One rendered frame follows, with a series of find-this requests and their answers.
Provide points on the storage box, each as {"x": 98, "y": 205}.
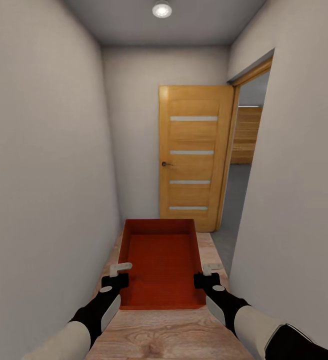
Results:
{"x": 165, "y": 256}

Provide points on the garage door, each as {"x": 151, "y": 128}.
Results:
{"x": 245, "y": 134}

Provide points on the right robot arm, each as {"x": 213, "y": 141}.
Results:
{"x": 266, "y": 337}

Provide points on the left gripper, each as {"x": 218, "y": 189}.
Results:
{"x": 122, "y": 279}

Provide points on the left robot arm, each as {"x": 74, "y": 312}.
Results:
{"x": 76, "y": 338}

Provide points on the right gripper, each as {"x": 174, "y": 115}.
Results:
{"x": 200, "y": 280}

